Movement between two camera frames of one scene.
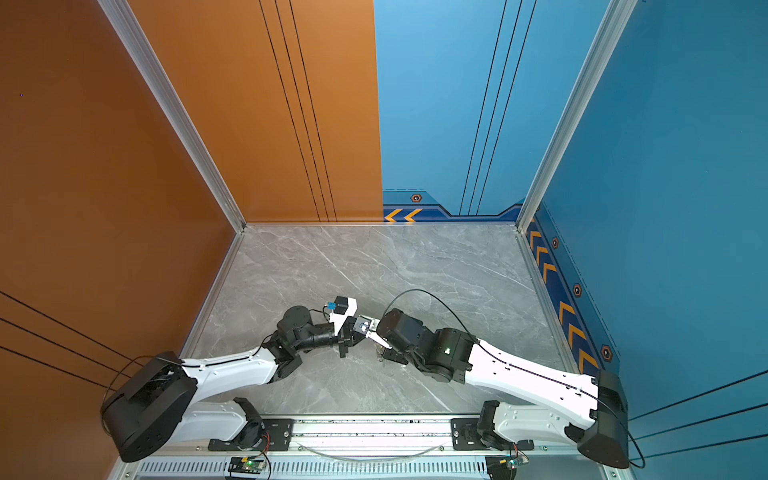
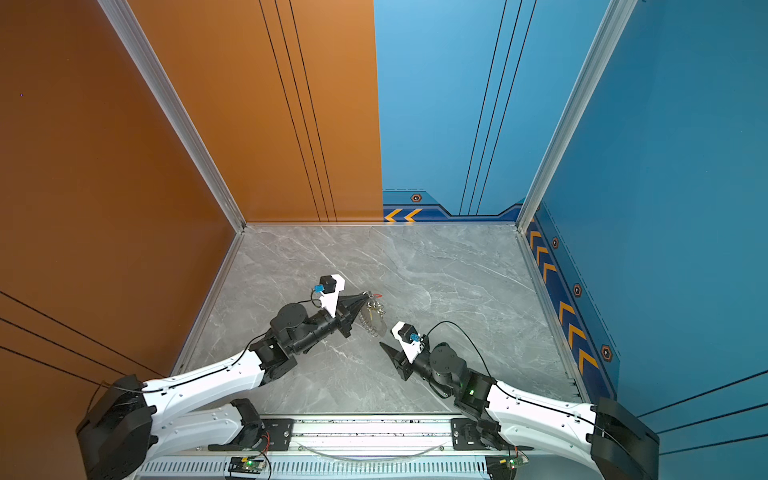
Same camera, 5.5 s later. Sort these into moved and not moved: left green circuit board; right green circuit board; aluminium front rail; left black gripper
Moved: left black gripper
Not moved: left green circuit board; aluminium front rail; right green circuit board
